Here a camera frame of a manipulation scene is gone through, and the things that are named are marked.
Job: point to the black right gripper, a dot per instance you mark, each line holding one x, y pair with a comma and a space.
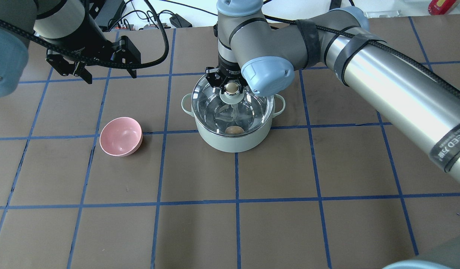
228, 68

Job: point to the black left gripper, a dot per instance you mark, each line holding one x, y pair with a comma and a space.
81, 40

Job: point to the glass pot lid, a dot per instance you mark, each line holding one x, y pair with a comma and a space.
218, 111

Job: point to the brown egg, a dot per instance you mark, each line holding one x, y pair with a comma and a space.
234, 130

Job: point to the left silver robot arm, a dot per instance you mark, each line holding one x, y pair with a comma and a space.
22, 19

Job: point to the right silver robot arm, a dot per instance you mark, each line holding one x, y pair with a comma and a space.
419, 103

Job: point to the pale green steel pot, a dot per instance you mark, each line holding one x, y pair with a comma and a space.
235, 143

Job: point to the black power adapter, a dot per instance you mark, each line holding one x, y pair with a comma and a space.
179, 22

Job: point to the pink bowl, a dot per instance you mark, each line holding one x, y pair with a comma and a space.
121, 137

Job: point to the brown paper table mat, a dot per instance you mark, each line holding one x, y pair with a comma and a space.
334, 184

